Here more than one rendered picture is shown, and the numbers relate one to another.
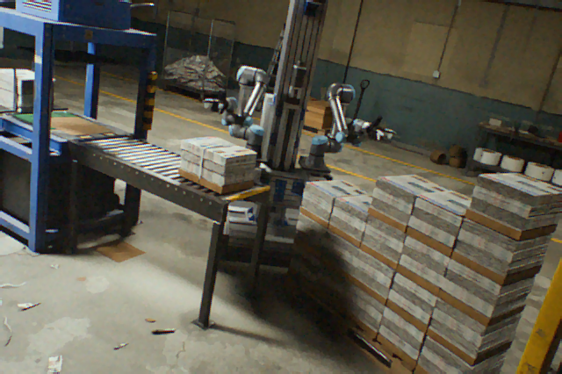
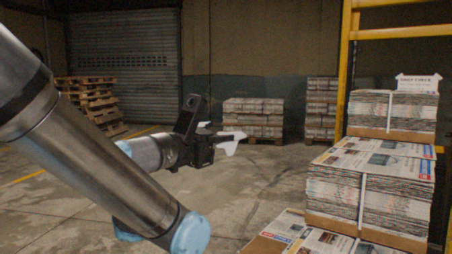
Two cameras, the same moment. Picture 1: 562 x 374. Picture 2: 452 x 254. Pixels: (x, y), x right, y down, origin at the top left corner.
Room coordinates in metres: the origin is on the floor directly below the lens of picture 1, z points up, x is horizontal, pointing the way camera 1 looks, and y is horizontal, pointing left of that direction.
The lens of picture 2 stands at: (3.62, 0.10, 1.38)
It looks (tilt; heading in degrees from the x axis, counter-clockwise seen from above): 11 degrees down; 255
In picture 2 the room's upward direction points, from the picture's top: straight up
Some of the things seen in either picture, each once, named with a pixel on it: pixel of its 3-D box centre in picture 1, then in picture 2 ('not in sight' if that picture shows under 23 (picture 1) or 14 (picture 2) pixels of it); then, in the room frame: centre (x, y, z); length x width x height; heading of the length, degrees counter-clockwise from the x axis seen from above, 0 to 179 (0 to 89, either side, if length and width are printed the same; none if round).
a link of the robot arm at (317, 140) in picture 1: (319, 144); not in sight; (3.79, -0.23, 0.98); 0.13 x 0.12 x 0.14; 126
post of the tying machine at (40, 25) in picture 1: (40, 144); not in sight; (3.11, 1.60, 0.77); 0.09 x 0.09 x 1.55; 62
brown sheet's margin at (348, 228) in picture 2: (406, 216); (366, 215); (2.84, -0.77, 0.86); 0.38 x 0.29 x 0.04; 131
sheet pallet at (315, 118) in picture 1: (309, 113); not in sight; (9.84, -0.26, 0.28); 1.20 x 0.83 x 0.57; 62
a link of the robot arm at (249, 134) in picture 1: (255, 134); not in sight; (3.70, 0.27, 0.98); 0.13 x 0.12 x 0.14; 74
